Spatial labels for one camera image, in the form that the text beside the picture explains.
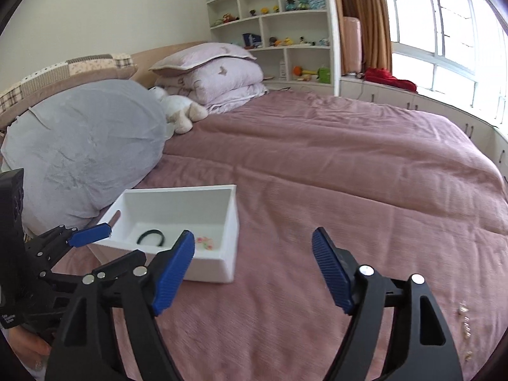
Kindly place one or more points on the white plush toy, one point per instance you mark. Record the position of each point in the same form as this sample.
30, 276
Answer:
181, 112

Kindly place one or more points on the window frame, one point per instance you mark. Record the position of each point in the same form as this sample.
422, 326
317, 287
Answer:
455, 51

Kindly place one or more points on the white window seat cabinets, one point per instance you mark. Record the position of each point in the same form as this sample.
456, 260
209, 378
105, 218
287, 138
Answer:
486, 137

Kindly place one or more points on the white storage box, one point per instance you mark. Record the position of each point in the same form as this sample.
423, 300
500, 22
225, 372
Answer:
210, 213

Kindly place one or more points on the patchwork headboard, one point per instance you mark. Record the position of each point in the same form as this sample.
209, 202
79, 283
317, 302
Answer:
69, 74

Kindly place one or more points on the white display shelf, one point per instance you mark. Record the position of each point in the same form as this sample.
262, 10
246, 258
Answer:
295, 42

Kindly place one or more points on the dark green bangle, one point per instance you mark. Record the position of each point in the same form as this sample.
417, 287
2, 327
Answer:
152, 238

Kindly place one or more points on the pink suitcase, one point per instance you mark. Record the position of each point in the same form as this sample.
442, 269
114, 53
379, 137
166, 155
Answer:
353, 45

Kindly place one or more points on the three pearl hairpin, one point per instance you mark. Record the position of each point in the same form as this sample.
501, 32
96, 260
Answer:
463, 312

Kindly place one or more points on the pink bed blanket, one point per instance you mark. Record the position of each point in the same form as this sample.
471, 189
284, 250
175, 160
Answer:
404, 191

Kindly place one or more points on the top lilac pillow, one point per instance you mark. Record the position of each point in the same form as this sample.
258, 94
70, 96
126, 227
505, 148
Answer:
189, 59

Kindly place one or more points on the red cloth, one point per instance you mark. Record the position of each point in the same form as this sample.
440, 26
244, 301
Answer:
385, 77

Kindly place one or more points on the grey pillow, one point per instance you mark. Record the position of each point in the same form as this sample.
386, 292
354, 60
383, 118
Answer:
81, 149

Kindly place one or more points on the folded lilac quilt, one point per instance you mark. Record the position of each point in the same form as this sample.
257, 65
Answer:
221, 85

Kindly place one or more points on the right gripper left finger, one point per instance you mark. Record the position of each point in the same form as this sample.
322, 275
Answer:
86, 346

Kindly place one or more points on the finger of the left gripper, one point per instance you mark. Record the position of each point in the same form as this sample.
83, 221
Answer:
116, 269
90, 235

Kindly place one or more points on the person's left hand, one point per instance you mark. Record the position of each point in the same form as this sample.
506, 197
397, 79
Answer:
29, 348

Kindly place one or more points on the left brown curtain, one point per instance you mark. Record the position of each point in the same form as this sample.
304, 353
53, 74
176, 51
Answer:
376, 39

